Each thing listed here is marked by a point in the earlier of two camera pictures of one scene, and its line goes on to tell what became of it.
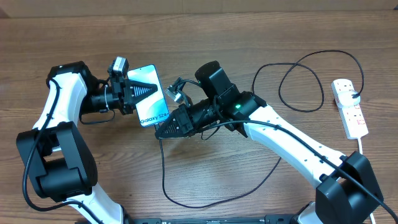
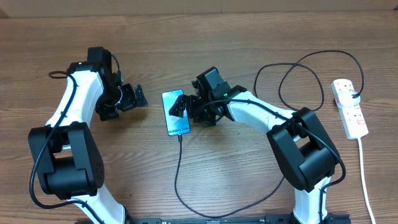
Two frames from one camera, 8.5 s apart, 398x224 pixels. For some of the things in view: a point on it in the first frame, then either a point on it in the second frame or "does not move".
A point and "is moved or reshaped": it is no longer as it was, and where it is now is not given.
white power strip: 352,117 does not move
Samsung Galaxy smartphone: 152,111 is moved or reshaped
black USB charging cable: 211,204 → 295,64
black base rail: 269,219 does not move
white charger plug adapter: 345,99 does not move
